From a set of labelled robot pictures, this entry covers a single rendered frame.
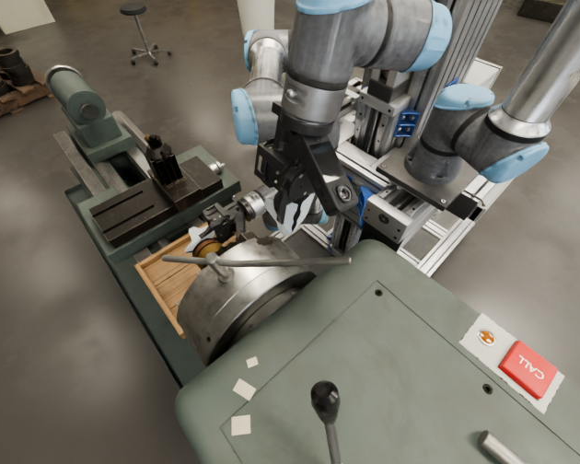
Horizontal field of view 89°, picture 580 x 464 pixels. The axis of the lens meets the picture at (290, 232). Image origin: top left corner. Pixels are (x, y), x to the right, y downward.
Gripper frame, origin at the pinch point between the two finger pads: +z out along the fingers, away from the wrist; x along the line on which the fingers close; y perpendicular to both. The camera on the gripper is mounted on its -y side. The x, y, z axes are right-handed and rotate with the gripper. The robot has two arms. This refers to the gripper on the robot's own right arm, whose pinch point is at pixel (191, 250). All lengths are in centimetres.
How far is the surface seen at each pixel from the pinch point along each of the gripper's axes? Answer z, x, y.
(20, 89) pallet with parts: 20, -91, 352
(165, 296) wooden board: 12.4, -19.1, 4.5
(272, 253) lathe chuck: -10.8, 14.2, -22.3
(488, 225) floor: -191, -108, -46
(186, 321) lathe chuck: 10.4, 8.2, -20.3
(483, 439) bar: -12, 20, -66
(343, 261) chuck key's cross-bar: -12.4, 29.7, -38.2
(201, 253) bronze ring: -1.0, 3.8, -5.1
